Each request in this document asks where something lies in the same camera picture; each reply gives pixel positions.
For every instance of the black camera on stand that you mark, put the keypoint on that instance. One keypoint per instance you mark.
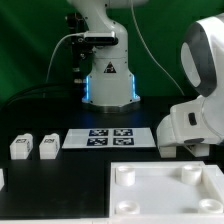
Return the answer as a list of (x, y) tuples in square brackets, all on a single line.
[(83, 42)]

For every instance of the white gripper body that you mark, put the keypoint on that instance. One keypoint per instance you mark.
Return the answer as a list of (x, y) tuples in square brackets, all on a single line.
[(195, 125)]

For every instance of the white sheet with markers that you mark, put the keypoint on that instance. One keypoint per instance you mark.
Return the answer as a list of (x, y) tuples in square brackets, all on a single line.
[(109, 138)]

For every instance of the white block left edge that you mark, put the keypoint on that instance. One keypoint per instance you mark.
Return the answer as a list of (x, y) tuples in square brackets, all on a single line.
[(2, 182)]

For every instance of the white square table top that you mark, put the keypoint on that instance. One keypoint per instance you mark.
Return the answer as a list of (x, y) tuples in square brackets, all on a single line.
[(166, 188)]

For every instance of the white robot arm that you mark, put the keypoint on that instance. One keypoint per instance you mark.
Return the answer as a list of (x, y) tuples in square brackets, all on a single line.
[(110, 84)]

